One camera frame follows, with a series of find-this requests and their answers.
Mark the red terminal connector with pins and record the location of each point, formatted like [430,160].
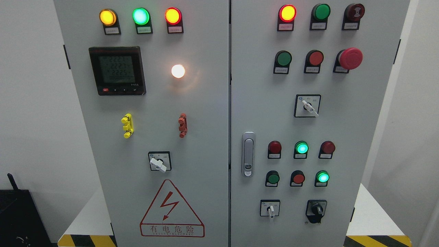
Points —
[183,125]

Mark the green indicator light top left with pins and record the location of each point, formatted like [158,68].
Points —
[142,20]

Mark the green lit indicator middle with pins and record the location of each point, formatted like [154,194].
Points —
[301,150]

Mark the white glowing indicator light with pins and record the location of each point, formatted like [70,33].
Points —
[178,71]

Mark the black digital power meter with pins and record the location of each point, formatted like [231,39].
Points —
[118,71]

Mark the red emergency stop button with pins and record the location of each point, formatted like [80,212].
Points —
[347,59]

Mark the white selector switch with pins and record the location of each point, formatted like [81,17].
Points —
[307,105]
[269,208]

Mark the grey electrical cabinet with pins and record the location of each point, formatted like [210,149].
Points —
[228,49]

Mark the black box with antenna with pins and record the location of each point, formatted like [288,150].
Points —
[20,222]

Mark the green push button second row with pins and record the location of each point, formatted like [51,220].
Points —
[282,62]

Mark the red indicator light top left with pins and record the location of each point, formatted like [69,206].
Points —
[173,17]

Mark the dark red indicator right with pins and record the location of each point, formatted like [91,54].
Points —
[327,150]

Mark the red high voltage warning sticker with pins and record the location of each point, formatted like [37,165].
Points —
[170,215]

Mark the red push button lower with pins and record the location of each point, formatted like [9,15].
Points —
[297,178]

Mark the dark red indicator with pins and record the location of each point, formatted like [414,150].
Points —
[327,150]
[274,150]

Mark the yellow terminal connector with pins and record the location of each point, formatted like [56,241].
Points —
[127,122]

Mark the dark red indicator left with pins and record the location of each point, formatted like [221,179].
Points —
[274,150]

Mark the green button top right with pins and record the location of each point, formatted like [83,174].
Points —
[319,17]

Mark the white selector switch left door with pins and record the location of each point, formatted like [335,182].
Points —
[160,161]

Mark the white selector switch bottom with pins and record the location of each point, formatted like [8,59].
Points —
[269,208]

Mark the red black buzzer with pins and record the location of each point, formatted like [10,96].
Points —
[352,15]

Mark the red lit indicator right door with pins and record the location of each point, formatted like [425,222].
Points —
[286,17]

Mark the green push button lower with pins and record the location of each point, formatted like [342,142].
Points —
[272,179]

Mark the white platform hazard striped edge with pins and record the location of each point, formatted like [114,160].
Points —
[370,226]

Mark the red push button second row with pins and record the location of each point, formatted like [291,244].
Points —
[313,61]

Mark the black rotary knob switch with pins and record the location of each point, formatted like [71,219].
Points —
[315,210]

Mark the white selector switch upper right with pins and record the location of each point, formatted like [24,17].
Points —
[307,105]

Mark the yellow indicator light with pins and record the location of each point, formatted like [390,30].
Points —
[110,22]

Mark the green lit button lower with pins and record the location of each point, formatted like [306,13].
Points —
[321,179]

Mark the silver door handle lock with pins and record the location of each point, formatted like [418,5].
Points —
[247,154]

